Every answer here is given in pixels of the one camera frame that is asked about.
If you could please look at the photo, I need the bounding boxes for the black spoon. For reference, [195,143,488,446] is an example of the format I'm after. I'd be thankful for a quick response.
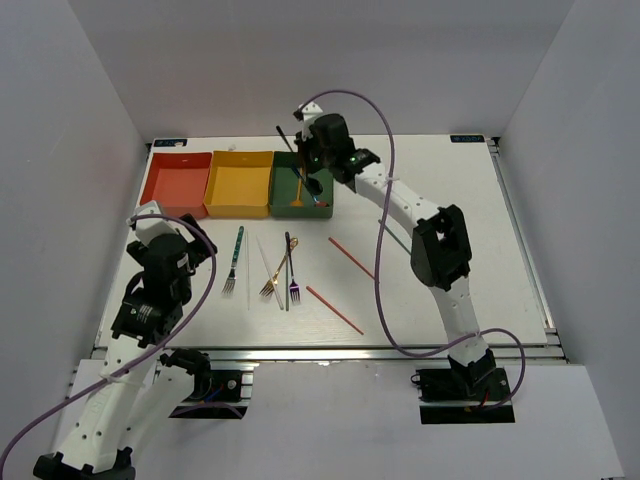
[275,125,325,197]

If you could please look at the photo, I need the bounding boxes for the orange spoon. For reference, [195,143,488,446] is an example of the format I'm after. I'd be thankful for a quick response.
[290,167,304,207]

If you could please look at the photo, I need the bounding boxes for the thin white chopstick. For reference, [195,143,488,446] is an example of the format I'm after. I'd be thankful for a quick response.
[244,229,250,311]

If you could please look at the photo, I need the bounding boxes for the orange chopstick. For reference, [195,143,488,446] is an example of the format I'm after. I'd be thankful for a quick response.
[328,236,375,280]
[305,285,364,336]

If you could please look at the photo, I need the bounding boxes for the teal chopstick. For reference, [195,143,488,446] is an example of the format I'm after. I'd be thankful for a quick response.
[284,247,290,312]
[384,224,411,256]

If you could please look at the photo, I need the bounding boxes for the purple fork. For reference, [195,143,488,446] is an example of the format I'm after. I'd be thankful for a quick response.
[285,231,300,305]

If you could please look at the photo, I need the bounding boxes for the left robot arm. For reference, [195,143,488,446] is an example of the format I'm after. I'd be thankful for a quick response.
[33,203,217,479]

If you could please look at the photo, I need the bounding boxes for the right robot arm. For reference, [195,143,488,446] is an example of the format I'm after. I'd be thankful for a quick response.
[294,108,496,399]

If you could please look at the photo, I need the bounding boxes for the dark green paper box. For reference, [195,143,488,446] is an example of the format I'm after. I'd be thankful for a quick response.
[269,151,334,219]

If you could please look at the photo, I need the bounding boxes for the red paper box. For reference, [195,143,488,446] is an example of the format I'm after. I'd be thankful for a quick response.
[139,152,212,219]

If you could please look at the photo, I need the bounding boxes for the yellow paper box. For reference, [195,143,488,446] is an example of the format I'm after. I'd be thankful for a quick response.
[204,150,274,219]

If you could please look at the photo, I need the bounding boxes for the gold fork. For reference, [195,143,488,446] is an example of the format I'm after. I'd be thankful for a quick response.
[259,237,300,303]

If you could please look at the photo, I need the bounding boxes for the left blue table label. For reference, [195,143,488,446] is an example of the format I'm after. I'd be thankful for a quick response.
[153,138,187,148]

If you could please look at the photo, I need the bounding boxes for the blue table label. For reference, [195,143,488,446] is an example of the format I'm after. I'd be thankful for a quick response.
[153,138,187,148]
[449,134,485,143]

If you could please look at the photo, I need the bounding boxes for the right blue table label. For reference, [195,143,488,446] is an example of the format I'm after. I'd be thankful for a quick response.
[449,134,485,143]

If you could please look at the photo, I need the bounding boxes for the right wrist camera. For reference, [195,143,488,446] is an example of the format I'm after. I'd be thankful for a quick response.
[293,101,323,140]

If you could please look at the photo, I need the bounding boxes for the green handled silver fork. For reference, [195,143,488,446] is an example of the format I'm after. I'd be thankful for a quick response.
[221,225,245,298]

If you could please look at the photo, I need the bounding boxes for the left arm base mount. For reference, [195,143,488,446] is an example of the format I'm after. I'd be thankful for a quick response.
[157,348,253,420]

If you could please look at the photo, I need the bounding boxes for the aluminium table side rail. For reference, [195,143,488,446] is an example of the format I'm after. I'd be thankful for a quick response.
[486,137,567,361]

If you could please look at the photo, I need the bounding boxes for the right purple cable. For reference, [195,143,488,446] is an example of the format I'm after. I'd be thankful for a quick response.
[293,89,527,412]

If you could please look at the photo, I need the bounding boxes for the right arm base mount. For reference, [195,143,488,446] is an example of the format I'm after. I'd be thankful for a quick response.
[410,368,516,425]

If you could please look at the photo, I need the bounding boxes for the aluminium table front rail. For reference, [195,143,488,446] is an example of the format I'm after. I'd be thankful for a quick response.
[92,344,569,365]

